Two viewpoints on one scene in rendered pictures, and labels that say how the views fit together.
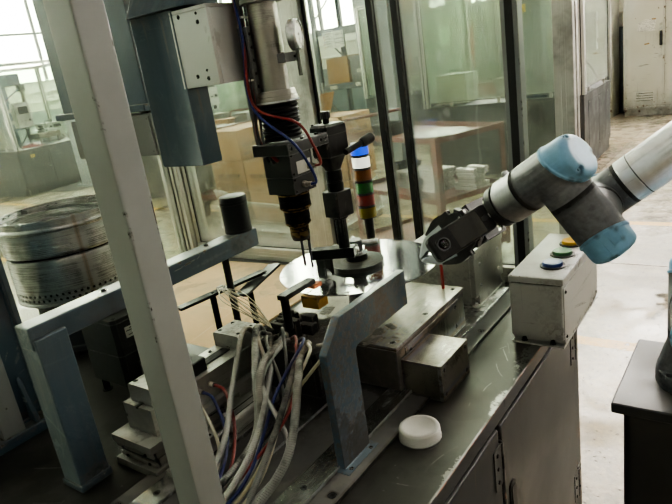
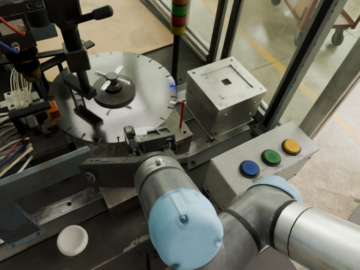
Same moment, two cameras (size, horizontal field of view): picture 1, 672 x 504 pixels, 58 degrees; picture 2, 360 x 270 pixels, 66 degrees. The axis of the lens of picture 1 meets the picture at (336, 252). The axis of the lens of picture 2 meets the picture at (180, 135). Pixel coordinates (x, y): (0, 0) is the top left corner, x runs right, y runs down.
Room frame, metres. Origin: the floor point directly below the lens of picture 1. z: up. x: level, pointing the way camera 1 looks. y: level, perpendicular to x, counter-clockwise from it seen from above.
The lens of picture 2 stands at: (0.77, -0.36, 1.48)
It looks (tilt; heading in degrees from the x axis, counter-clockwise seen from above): 53 degrees down; 17
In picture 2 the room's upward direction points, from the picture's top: 7 degrees clockwise
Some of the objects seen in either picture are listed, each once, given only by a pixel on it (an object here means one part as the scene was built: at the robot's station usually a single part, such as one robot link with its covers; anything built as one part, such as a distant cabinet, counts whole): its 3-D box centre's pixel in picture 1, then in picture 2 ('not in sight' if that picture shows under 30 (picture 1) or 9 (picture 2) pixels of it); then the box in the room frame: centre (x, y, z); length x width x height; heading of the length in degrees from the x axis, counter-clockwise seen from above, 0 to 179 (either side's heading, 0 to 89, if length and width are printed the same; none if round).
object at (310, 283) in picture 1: (301, 302); (37, 117); (1.05, 0.08, 0.95); 0.10 x 0.03 x 0.07; 142
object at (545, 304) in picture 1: (556, 286); (258, 167); (1.22, -0.47, 0.82); 0.28 x 0.11 x 0.15; 142
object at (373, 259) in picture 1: (357, 258); (113, 87); (1.20, -0.04, 0.96); 0.11 x 0.11 x 0.03
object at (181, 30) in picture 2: (367, 211); (178, 27); (1.50, -0.10, 0.98); 0.05 x 0.04 x 0.03; 52
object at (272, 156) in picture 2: (562, 254); (270, 158); (1.21, -0.48, 0.90); 0.04 x 0.04 x 0.02
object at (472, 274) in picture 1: (456, 266); (222, 98); (1.43, -0.29, 0.82); 0.18 x 0.18 x 0.15; 52
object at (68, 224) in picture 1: (77, 274); not in sight; (1.53, 0.68, 0.93); 0.31 x 0.31 x 0.36
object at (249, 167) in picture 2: (552, 265); (249, 169); (1.16, -0.43, 0.90); 0.04 x 0.04 x 0.02
